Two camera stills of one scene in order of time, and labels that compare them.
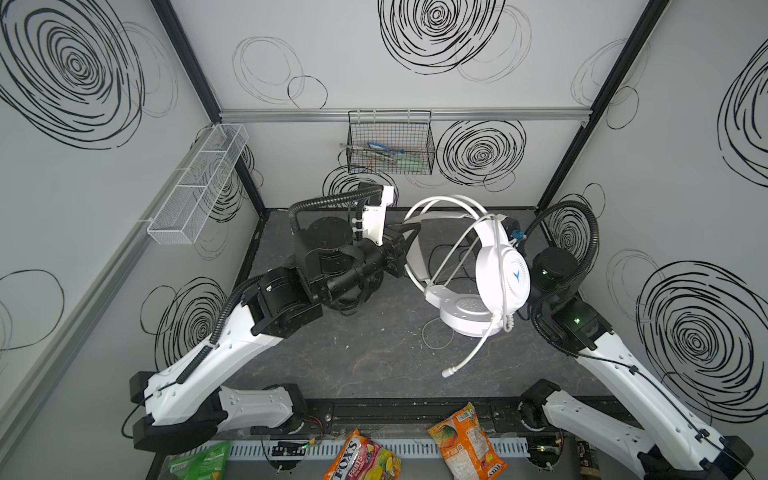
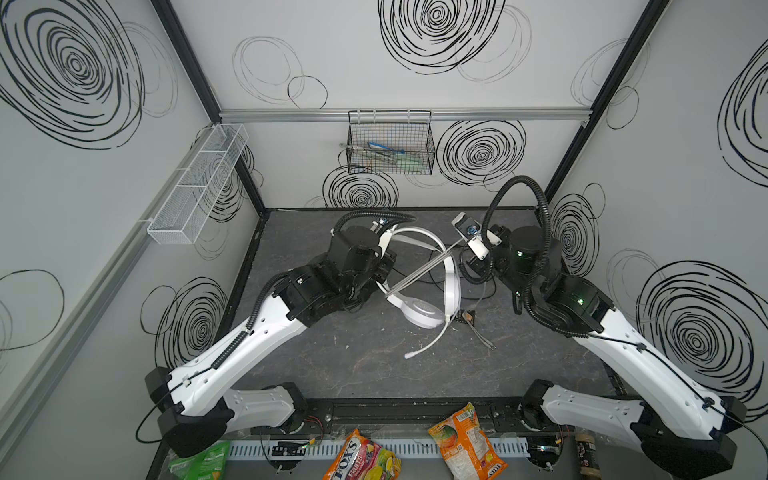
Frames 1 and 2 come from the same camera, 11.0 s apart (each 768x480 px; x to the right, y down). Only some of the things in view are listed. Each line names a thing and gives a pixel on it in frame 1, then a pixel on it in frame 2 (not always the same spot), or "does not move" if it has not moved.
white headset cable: (508, 323) to (467, 312)
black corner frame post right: (651, 15) does not move
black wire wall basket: (390, 142) does not move
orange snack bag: (467, 451) does not move
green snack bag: (208, 462) does not move
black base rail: (506, 417) does not move
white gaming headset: (479, 295) to (419, 311)
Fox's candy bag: (361, 458) does not move
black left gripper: (393, 252) to (387, 264)
